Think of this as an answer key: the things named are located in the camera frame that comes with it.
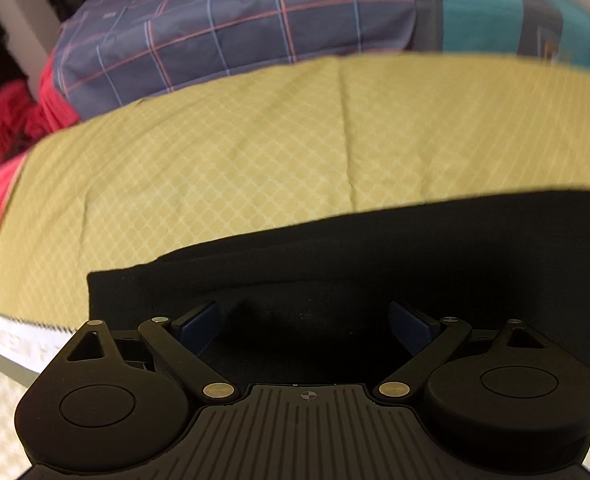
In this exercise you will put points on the black pants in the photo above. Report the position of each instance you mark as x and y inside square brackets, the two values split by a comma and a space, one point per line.
[325, 260]

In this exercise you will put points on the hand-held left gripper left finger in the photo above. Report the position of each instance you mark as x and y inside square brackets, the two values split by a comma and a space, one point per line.
[200, 327]

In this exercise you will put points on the red cloth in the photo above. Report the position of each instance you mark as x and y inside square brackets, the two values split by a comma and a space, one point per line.
[10, 130]

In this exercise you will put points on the blue plaid pillow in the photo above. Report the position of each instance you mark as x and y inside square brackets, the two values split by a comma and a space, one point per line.
[225, 25]

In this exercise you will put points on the teal grey striped pillow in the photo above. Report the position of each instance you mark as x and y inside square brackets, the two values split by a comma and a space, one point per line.
[485, 5]

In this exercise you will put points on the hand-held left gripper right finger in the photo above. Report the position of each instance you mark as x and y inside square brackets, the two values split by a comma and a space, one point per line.
[411, 327]

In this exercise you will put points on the yellow white patterned blanket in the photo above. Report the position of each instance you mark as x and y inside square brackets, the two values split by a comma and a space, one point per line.
[225, 160]

